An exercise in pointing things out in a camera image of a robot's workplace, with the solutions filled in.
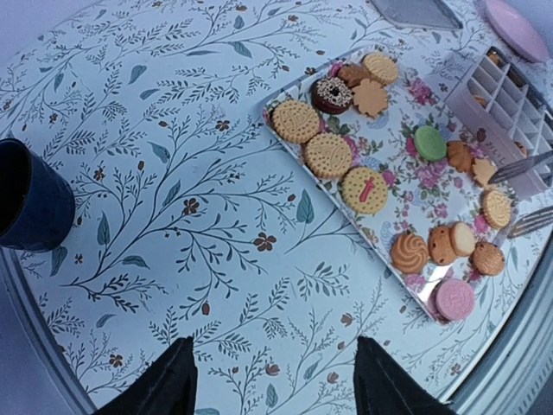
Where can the dark blue cup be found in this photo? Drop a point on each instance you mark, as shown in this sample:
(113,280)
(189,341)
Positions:
(37,203)

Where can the round tan cookie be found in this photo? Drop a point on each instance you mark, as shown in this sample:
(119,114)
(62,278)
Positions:
(381,68)

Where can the swirl orange cookie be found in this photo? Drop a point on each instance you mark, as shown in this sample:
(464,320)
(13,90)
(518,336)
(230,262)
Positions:
(409,253)

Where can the floral cookie tray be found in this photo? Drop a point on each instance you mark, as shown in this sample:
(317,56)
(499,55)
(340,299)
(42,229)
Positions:
(438,201)

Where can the chocolate donut cookie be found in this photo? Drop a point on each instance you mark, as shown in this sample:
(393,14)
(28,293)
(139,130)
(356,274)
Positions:
(331,95)

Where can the pink plate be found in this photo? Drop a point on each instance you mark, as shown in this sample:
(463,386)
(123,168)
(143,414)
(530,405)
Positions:
(516,31)

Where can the red mark round cookie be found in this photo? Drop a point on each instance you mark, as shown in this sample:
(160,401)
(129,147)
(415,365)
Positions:
(364,190)

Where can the metal tin lid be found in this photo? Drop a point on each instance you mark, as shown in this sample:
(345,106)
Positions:
(420,14)

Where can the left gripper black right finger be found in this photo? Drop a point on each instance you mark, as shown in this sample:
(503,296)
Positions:
(382,386)

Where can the metal serving tongs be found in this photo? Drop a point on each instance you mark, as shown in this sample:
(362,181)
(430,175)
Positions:
(521,177)

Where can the pink green round cookie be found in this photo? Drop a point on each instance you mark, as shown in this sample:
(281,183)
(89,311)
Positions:
(430,143)

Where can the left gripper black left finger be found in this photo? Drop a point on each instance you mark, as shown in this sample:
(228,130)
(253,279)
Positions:
(168,385)

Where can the metal divided cookie tin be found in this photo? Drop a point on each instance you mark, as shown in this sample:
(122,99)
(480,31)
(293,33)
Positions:
(508,117)

